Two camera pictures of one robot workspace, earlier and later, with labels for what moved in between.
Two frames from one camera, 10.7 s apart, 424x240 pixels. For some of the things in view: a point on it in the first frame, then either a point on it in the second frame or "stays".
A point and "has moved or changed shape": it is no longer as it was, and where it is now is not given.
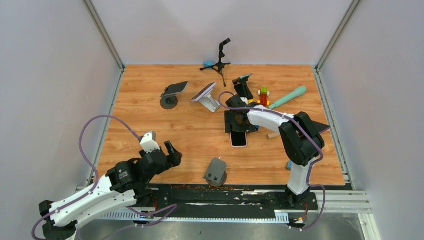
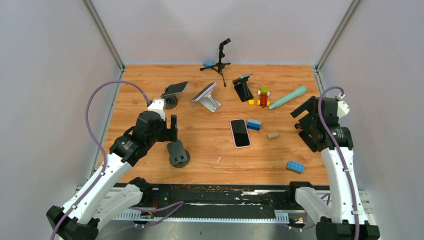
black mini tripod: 220,65 stays
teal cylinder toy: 298,92 stays
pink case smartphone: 238,139 has moved or changed shape
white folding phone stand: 208,101 stays
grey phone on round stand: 176,88 stays
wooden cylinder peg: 271,136 stays
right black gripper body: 237,126 → 308,121
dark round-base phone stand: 168,102 stays
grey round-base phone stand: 215,174 → 179,157
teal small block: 207,64 stays
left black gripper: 175,157 → 170,134
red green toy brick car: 264,93 stays
